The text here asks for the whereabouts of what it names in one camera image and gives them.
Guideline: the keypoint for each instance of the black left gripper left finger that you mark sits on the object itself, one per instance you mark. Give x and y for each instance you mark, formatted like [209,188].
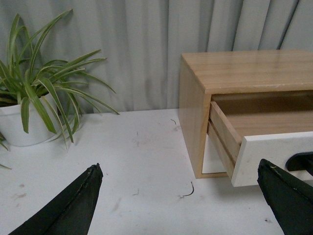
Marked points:
[71,211]

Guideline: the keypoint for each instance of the white-front wooden drawer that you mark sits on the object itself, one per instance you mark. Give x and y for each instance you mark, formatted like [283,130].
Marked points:
[246,128]

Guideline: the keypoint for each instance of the white plant pot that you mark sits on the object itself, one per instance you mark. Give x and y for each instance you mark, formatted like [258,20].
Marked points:
[12,129]

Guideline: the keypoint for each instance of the green spider plant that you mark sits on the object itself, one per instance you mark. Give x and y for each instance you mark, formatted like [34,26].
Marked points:
[51,87]

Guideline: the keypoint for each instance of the wooden drawer cabinet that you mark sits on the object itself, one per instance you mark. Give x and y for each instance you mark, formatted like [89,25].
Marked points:
[203,75]

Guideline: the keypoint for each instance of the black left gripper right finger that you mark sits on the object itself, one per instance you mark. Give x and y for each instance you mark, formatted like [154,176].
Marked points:
[290,199]

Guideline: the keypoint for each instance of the grey pleated curtain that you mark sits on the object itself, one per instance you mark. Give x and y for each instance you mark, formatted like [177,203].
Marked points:
[142,40]

